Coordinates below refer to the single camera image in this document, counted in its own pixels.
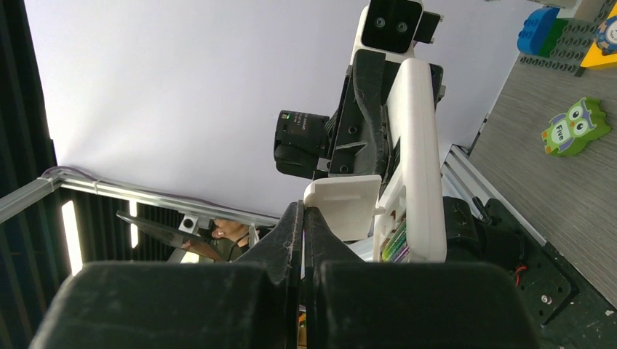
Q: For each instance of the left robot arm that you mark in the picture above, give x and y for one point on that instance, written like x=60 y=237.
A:
x=301 y=143

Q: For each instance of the small white battery cover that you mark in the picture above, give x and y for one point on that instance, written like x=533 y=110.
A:
x=348 y=204

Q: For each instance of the purple blue battery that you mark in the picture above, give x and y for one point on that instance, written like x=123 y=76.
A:
x=401 y=254

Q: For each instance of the poker chip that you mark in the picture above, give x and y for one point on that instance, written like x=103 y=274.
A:
x=605 y=36

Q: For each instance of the blue lego brick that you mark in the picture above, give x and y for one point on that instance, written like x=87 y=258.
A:
x=535 y=30

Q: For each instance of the yellow tape measure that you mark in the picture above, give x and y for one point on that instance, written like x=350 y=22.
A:
x=594 y=59

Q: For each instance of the green owl toy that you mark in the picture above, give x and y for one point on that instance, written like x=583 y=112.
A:
x=570 y=132

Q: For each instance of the person behind enclosure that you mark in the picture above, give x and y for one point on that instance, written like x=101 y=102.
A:
x=224 y=240

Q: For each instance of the green battery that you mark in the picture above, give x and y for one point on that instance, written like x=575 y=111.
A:
x=396 y=244

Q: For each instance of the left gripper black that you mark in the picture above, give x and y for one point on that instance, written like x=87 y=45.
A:
x=360 y=135

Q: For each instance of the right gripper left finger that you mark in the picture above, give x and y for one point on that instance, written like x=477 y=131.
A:
x=252 y=302

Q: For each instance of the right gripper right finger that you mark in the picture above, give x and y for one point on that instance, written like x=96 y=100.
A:
x=356 y=304

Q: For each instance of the small white remote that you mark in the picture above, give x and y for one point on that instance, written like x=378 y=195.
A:
x=414 y=192

